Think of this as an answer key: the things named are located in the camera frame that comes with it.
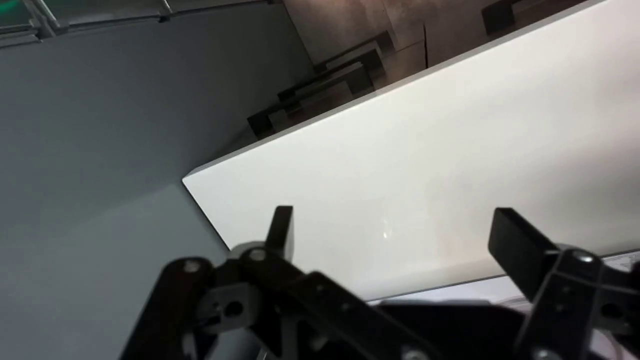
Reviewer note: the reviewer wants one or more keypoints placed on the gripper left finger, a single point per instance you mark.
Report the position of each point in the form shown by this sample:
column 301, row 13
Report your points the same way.
column 280, row 280

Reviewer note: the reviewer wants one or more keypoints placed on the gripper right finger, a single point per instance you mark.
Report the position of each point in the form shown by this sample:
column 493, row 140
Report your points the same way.
column 565, row 290

